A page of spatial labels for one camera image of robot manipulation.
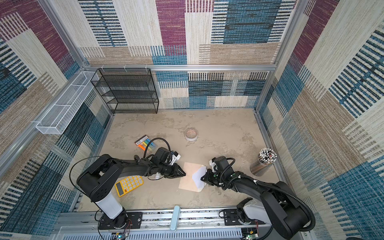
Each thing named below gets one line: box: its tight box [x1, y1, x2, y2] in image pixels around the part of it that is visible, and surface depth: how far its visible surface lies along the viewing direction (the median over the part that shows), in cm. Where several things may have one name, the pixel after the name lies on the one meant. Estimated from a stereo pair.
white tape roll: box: [185, 128, 198, 142], surface depth 107 cm
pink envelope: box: [178, 162, 206, 192], surface depth 88 cm
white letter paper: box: [192, 166, 207, 189], surface depth 89 cm
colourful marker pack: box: [134, 134, 157, 153], surface depth 103 cm
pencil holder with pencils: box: [249, 148, 278, 177], surface depth 78 cm
